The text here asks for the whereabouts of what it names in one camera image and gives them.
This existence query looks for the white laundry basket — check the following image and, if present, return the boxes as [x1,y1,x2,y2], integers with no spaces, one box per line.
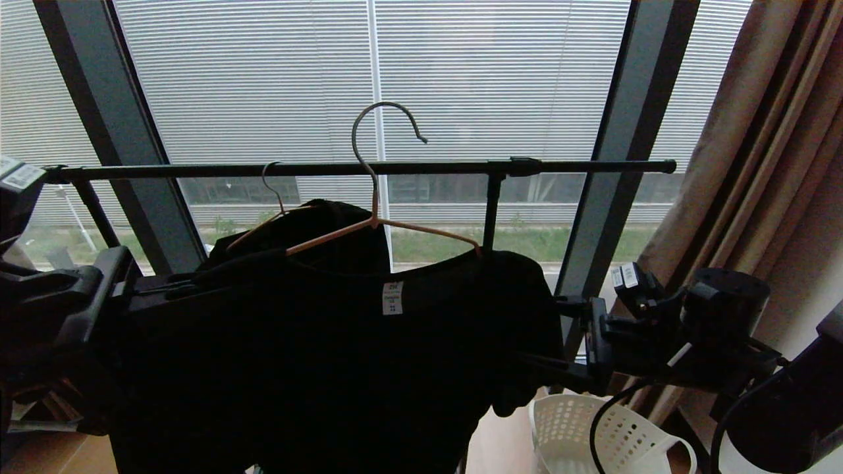
[530,394,697,474]

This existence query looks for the black cable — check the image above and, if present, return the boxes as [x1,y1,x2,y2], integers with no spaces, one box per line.
[588,379,656,474]
[708,365,791,474]

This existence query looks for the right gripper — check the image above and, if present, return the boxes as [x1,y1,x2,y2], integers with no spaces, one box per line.
[517,296,690,396]

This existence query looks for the window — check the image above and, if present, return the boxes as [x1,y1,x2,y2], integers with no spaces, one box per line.
[0,0,751,359]

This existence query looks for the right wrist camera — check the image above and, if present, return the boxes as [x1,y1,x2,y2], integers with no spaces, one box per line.
[609,262,666,320]

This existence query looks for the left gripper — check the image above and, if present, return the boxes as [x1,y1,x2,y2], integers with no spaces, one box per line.
[0,247,200,366]

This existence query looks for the black shorts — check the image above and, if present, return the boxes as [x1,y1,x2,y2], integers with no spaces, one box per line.
[207,199,393,274]

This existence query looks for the pink clothes hanger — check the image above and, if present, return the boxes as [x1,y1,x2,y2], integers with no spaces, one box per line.
[224,161,317,254]
[285,101,485,259]

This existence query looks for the black garment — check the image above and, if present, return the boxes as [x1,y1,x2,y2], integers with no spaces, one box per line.
[109,247,566,474]

